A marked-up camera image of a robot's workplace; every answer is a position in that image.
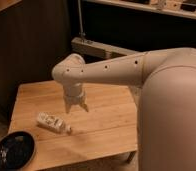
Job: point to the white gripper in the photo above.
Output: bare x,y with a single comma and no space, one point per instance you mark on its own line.
74,94

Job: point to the white plastic bottle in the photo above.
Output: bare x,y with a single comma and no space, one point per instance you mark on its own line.
53,123

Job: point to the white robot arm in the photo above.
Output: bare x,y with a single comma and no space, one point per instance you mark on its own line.
167,103

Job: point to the dark ceramic bowl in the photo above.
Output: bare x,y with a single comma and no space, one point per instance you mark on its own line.
16,151

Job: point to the wooden table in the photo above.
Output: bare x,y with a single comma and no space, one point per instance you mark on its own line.
107,127

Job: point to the long metal beam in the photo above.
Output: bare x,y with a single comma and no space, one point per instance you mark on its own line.
97,49

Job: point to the vertical metal rod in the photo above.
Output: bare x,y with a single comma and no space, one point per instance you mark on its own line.
82,33

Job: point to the wooden shelf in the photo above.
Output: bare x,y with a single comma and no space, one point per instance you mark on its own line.
146,8

